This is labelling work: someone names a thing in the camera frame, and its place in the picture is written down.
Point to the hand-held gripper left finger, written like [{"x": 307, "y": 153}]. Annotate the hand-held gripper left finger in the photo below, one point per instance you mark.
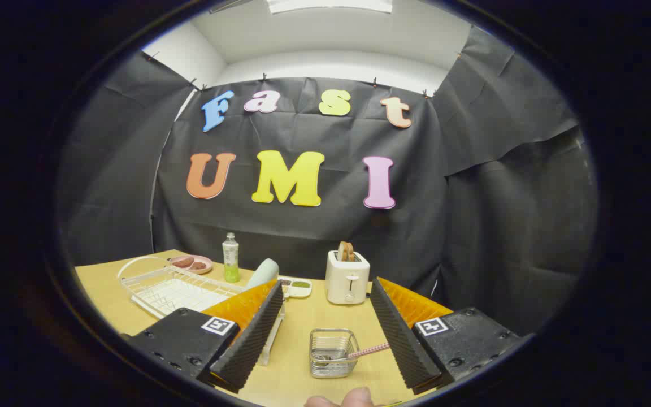
[{"x": 252, "y": 339}]

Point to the pink plate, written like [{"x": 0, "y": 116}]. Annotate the pink plate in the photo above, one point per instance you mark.
[{"x": 196, "y": 258}]

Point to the light green plate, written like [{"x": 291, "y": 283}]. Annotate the light green plate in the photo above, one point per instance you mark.
[{"x": 263, "y": 272}]

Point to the brown bread slice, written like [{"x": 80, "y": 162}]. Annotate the brown bread slice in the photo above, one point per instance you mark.
[{"x": 345, "y": 251}]

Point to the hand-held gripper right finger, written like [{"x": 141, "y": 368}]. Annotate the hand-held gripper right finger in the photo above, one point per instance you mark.
[{"x": 402, "y": 339}]

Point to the ceiling light panel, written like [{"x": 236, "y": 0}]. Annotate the ceiling light panel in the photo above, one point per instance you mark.
[{"x": 331, "y": 5}]

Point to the white toaster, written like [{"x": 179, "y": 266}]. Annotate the white toaster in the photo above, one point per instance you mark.
[{"x": 347, "y": 282}]

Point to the white divided sauce dish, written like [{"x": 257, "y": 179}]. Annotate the white divided sauce dish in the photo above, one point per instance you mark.
[{"x": 297, "y": 294}]

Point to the black backdrop cloth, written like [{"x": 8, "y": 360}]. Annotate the black backdrop cloth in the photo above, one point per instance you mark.
[{"x": 303, "y": 226}]

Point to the green drink bottle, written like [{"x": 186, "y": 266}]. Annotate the green drink bottle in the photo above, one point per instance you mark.
[{"x": 231, "y": 265}]

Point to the brown food piece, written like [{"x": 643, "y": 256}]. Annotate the brown food piece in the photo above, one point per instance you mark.
[
  {"x": 198, "y": 265},
  {"x": 183, "y": 262}
]

